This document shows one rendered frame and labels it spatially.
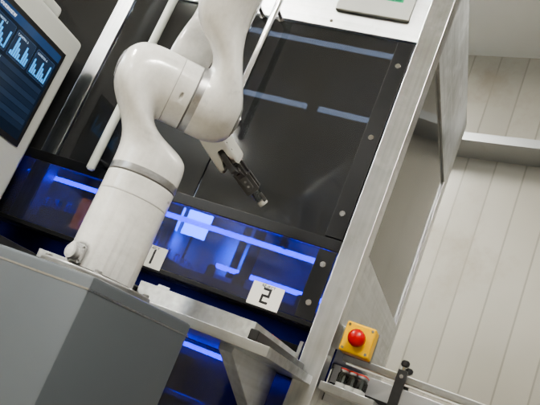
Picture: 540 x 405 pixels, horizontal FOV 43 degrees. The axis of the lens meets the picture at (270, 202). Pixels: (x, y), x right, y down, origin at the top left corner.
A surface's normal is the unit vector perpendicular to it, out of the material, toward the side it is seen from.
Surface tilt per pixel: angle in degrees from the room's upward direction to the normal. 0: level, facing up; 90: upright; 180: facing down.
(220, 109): 113
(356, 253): 90
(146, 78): 92
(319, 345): 90
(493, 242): 90
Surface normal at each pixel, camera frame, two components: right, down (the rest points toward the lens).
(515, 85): -0.45, -0.42
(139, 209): 0.44, -0.07
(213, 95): 0.11, -0.09
